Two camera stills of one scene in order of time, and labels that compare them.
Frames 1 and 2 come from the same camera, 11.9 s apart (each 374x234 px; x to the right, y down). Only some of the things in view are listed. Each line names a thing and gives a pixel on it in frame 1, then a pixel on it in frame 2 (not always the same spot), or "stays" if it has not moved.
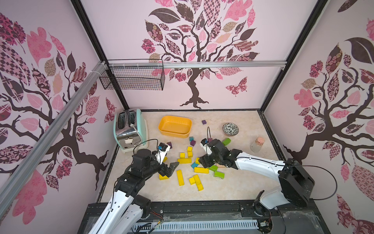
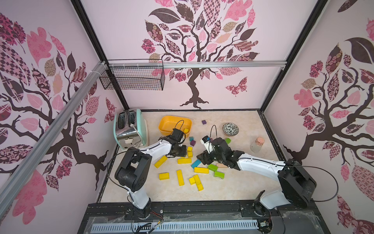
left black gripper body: x=162 y=169 to x=181 y=151
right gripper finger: x=205 y=161 stays
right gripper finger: x=205 y=145 stays
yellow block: x=201 y=170 stays
